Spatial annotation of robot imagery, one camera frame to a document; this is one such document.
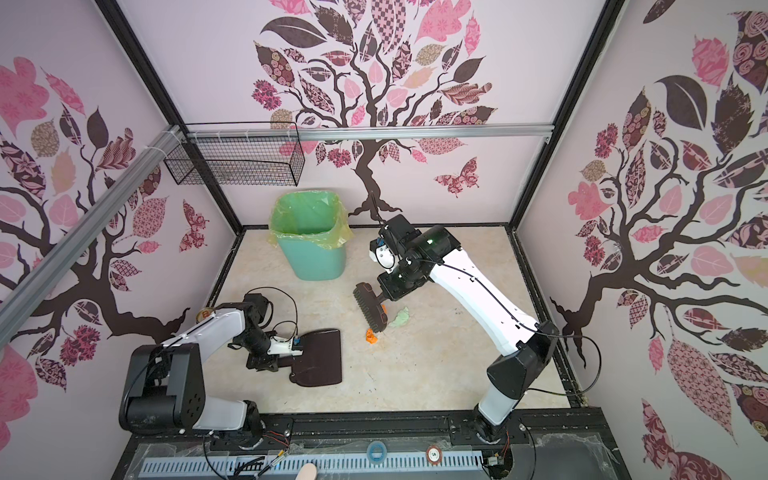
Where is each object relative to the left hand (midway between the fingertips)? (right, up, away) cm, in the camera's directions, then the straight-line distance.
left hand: (269, 361), depth 85 cm
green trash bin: (+7, +29, +17) cm, 34 cm away
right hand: (+35, +23, -13) cm, 44 cm away
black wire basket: (-28, +70, +36) cm, 84 cm away
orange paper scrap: (+29, +6, +4) cm, 30 cm away
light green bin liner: (+9, +45, +16) cm, 48 cm away
